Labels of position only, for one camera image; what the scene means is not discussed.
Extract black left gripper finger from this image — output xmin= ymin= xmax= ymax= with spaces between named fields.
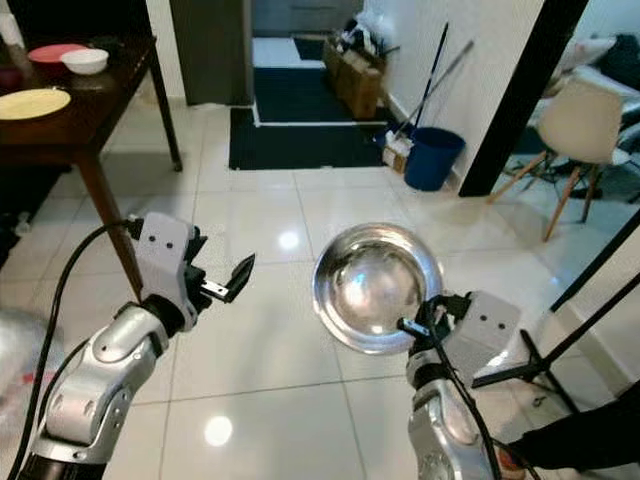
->
xmin=226 ymin=252 xmax=258 ymax=303

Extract shiny steel bowl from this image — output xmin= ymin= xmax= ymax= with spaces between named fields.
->
xmin=311 ymin=222 xmax=446 ymax=357

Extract black tripod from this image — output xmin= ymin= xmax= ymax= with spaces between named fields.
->
xmin=470 ymin=205 xmax=640 ymax=413

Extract black floor mat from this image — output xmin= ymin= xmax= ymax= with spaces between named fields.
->
xmin=228 ymin=68 xmax=396 ymax=171

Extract clear plastic bag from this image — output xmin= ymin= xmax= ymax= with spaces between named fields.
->
xmin=0 ymin=310 xmax=66 ymax=441

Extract blue bucket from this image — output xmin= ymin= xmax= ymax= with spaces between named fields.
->
xmin=403 ymin=127 xmax=467 ymax=193

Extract small white box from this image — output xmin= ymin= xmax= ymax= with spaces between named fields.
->
xmin=380 ymin=132 xmax=416 ymax=176

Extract person's black trouser leg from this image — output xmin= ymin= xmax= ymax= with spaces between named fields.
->
xmin=510 ymin=403 xmax=640 ymax=473

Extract dark brown wooden table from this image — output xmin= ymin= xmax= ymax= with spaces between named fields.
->
xmin=0 ymin=35 xmax=184 ymax=301

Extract brown cardboard box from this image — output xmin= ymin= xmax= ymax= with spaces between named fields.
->
xmin=322 ymin=38 xmax=389 ymax=121

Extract dark grey door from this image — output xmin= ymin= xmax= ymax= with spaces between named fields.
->
xmin=170 ymin=0 xmax=254 ymax=107

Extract yellow plate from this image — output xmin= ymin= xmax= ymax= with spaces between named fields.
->
xmin=0 ymin=87 xmax=73 ymax=121

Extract white chair with wooden legs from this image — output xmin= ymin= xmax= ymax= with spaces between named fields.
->
xmin=488 ymin=78 xmax=623 ymax=243

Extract white bowl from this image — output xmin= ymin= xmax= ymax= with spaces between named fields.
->
xmin=60 ymin=48 xmax=110 ymax=76

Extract black broom stick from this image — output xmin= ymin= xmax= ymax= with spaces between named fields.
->
xmin=413 ymin=22 xmax=453 ymax=136

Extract grey mop stick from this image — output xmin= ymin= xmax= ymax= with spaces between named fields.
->
xmin=393 ymin=40 xmax=476 ymax=139

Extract pink plate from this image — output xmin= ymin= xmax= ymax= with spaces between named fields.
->
xmin=27 ymin=43 xmax=89 ymax=66

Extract purple cup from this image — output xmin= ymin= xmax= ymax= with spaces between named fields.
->
xmin=0 ymin=65 xmax=26 ymax=93

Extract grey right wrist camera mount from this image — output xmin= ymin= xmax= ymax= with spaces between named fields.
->
xmin=445 ymin=290 xmax=523 ymax=379

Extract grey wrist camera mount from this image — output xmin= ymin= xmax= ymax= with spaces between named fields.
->
xmin=445 ymin=290 xmax=523 ymax=379
xmin=138 ymin=212 xmax=206 ymax=331

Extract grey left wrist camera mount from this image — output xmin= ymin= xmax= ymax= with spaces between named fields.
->
xmin=138 ymin=212 xmax=206 ymax=331

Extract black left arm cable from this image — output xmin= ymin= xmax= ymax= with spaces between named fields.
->
xmin=5 ymin=220 xmax=146 ymax=480

